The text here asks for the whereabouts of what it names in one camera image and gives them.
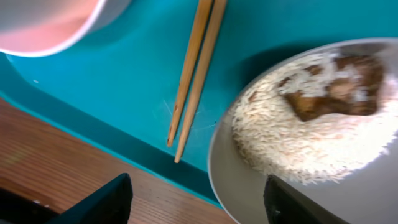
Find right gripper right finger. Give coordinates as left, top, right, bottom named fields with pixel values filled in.
left=263, top=175, right=348, bottom=224

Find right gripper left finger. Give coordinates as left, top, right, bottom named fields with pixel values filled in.
left=46, top=173, right=133, bottom=224

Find cooked white rice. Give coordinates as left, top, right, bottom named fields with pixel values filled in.
left=232, top=52, right=397, bottom=184

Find grey-green bowl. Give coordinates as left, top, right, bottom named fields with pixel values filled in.
left=208, top=37, right=397, bottom=223

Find brown meat piece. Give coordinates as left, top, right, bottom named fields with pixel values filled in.
left=278, top=55, right=384, bottom=122

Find pink shallow bowl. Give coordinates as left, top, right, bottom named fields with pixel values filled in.
left=1, top=0, right=131, bottom=57

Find teal serving tray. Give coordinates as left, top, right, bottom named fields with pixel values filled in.
left=1, top=0, right=397, bottom=205

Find right wooden chopstick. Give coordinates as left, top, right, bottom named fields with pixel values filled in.
left=174, top=0, right=227, bottom=163

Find wooden chopstick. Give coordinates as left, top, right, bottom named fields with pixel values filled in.
left=174, top=0, right=227, bottom=163
left=166, top=0, right=213, bottom=147

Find left wooden chopstick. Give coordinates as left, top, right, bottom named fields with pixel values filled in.
left=166, top=0, right=213, bottom=147

